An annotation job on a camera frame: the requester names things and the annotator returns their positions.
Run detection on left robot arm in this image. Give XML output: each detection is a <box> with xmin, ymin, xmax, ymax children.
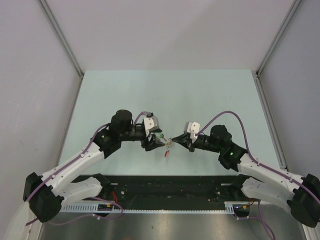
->
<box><xmin>22</xmin><ymin>109</ymin><xmax>165</xmax><ymax>223</ymax></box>

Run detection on white slotted cable duct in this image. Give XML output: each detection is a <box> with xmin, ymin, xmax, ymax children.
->
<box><xmin>60</xmin><ymin>202</ymin><xmax>234</xmax><ymax>215</ymax></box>

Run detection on keys with black green tags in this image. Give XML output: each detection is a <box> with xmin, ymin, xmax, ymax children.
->
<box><xmin>155</xmin><ymin>132</ymin><xmax>167</xmax><ymax>142</ymax></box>

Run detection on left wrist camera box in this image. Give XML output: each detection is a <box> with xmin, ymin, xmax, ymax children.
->
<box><xmin>143</xmin><ymin>113</ymin><xmax>162</xmax><ymax>135</ymax></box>

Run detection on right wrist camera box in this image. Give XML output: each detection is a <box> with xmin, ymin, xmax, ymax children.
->
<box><xmin>183</xmin><ymin>121</ymin><xmax>200</xmax><ymax>142</ymax></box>

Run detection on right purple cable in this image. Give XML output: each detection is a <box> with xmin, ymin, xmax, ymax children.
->
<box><xmin>197</xmin><ymin>110</ymin><xmax>320</xmax><ymax>240</ymax></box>

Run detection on red handled metal key holder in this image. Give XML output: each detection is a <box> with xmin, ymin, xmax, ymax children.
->
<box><xmin>164</xmin><ymin>146</ymin><xmax>171</xmax><ymax>158</ymax></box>

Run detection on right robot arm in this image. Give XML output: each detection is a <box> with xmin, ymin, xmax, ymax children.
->
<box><xmin>172</xmin><ymin>122</ymin><xmax>320</xmax><ymax>228</ymax></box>

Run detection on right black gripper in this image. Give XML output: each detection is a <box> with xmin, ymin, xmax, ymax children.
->
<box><xmin>172</xmin><ymin>132</ymin><xmax>222</xmax><ymax>154</ymax></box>

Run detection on yellow capped key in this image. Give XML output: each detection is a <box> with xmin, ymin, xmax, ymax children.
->
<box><xmin>165</xmin><ymin>140</ymin><xmax>174</xmax><ymax>148</ymax></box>

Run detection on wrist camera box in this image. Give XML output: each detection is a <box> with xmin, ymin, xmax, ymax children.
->
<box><xmin>183</xmin><ymin>121</ymin><xmax>200</xmax><ymax>142</ymax></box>
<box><xmin>143</xmin><ymin>113</ymin><xmax>162</xmax><ymax>135</ymax></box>

